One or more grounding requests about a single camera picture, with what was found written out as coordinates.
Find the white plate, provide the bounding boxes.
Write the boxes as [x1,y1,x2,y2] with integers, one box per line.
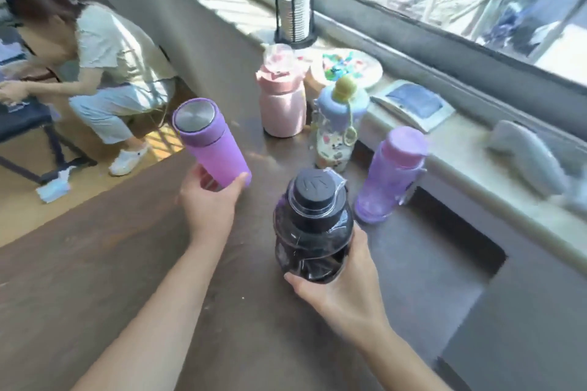
[309,48,384,90]

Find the purple translucent bottle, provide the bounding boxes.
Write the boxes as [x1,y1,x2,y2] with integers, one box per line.
[353,126,429,225]

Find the white clog shoe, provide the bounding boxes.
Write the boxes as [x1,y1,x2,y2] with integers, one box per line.
[108,143,150,177]

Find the pale pink jug bottle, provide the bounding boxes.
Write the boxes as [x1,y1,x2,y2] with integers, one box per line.
[255,43,307,139]

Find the person's left hand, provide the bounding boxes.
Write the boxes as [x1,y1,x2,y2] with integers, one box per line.
[177,164,249,247]

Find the purple thermos flask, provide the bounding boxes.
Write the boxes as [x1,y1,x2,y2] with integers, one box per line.
[172,98,253,192]

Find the person's right hand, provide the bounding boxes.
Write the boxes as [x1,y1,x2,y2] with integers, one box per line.
[284,224,393,346]

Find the black padded bench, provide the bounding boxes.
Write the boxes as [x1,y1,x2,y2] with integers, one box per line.
[0,26,98,185]

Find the grey window frame with bars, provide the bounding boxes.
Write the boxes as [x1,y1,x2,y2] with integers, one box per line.
[229,0,587,139]

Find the white device with blue panel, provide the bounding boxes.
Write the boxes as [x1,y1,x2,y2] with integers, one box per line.
[369,79,456,134]

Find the pile of colourful candies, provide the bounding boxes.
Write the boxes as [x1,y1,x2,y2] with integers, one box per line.
[322,51,367,82]

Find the black large bottle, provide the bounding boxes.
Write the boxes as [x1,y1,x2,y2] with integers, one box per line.
[273,167,355,285]

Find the blue lid cartoon bottle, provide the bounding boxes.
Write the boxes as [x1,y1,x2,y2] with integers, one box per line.
[313,76,370,173]

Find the dark wooden table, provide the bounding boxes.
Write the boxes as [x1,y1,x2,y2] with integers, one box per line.
[0,115,505,391]

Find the person's left forearm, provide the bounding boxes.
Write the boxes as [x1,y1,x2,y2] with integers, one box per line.
[71,239,223,391]

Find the person's right forearm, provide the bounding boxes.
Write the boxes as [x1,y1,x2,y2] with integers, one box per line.
[360,326,455,391]

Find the black wire cup holder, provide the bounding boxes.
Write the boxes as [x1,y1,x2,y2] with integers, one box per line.
[273,0,318,49]

